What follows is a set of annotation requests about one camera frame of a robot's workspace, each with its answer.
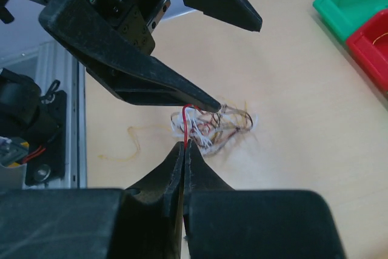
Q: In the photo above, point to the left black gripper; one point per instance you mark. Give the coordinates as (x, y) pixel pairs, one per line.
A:
(121, 62)

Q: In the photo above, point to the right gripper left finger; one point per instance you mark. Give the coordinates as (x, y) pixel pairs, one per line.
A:
(153, 210)

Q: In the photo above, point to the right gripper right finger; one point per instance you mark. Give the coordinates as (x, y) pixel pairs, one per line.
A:
(204, 198)

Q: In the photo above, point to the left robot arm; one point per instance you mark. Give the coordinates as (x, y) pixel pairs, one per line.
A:
(113, 40)

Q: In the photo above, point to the red bin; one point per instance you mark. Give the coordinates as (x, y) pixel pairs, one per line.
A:
(368, 45)

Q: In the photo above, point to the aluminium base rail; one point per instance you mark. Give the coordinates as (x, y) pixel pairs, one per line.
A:
(43, 120)

